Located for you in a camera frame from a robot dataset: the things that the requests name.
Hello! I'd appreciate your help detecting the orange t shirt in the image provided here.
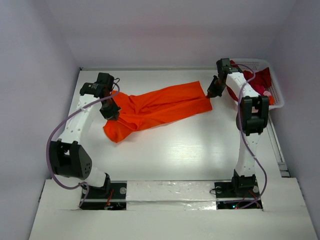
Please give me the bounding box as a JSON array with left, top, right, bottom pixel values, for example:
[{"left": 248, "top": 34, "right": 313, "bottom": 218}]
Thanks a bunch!
[{"left": 103, "top": 81, "right": 213, "bottom": 143}]

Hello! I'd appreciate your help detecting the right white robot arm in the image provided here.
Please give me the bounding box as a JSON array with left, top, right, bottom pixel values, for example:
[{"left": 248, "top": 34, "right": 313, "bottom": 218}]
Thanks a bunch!
[{"left": 207, "top": 58, "right": 270, "bottom": 196}]

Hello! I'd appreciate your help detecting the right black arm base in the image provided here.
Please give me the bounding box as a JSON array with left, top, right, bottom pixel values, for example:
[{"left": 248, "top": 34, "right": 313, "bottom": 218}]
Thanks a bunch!
[{"left": 210, "top": 181, "right": 260, "bottom": 210}]

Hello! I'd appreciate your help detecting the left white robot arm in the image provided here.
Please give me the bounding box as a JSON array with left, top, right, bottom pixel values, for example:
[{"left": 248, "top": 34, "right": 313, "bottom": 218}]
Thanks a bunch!
[{"left": 46, "top": 72, "right": 121, "bottom": 198}]

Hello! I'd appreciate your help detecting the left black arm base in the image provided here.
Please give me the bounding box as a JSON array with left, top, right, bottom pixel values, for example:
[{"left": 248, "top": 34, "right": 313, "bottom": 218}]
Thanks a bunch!
[{"left": 80, "top": 181, "right": 127, "bottom": 211}]

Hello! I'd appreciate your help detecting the white plastic basket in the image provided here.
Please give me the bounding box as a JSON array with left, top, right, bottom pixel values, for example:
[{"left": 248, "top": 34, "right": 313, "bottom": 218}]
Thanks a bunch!
[{"left": 230, "top": 58, "right": 285, "bottom": 110}]

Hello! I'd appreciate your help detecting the dark red t shirt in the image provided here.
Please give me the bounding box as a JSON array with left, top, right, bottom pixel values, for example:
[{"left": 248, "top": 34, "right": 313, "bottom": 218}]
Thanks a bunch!
[{"left": 227, "top": 67, "right": 272, "bottom": 101}]

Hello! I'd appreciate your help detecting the pink cloth in basket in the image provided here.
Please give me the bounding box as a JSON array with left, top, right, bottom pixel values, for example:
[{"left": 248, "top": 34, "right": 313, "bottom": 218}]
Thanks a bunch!
[{"left": 256, "top": 85, "right": 272, "bottom": 98}]

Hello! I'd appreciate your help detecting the small orange cloth in basket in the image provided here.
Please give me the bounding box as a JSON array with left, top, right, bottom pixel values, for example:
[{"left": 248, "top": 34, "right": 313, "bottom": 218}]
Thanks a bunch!
[{"left": 268, "top": 96, "right": 275, "bottom": 106}]

